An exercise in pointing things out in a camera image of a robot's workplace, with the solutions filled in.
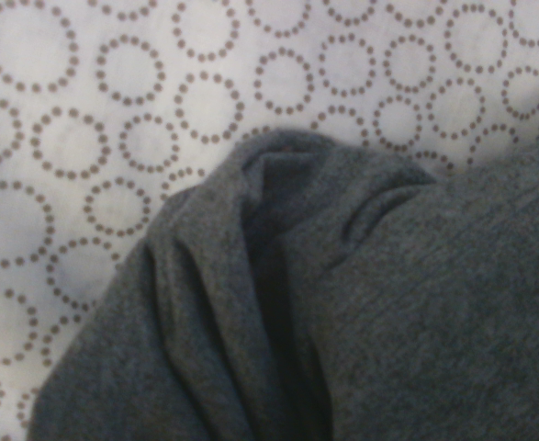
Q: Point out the dark grey garment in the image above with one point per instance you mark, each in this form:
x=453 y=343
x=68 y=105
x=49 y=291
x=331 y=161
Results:
x=342 y=298

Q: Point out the white dotted bed cover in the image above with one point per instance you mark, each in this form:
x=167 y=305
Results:
x=113 y=115

